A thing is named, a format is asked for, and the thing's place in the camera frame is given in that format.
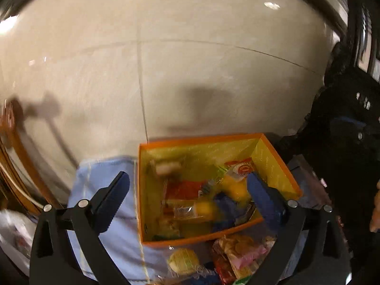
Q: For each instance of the pink snack packet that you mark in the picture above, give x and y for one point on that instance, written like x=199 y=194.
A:
x=242 y=254

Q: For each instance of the dark carved wooden bench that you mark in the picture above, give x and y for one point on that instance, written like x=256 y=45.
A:
x=339 y=139

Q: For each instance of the person right hand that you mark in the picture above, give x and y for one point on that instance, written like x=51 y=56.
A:
x=375 y=221

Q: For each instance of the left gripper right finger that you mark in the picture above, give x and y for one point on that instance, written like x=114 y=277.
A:
x=285 y=221

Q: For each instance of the orange cardboard box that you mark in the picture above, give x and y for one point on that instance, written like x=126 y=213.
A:
x=178 y=179

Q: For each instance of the blue checked tablecloth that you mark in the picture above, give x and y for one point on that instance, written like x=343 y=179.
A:
x=139 y=264

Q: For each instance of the white plastic bag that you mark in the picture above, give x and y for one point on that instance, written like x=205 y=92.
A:
x=17 y=232

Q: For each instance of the blue cookie packet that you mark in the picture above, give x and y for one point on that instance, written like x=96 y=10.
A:
x=230 y=213

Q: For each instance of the round white bun packet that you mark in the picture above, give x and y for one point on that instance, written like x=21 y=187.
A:
x=183 y=261

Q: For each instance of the carved brown wooden chair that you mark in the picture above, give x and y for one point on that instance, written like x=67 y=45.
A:
x=19 y=175

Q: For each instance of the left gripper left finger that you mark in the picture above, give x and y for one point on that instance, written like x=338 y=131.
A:
x=92 y=217

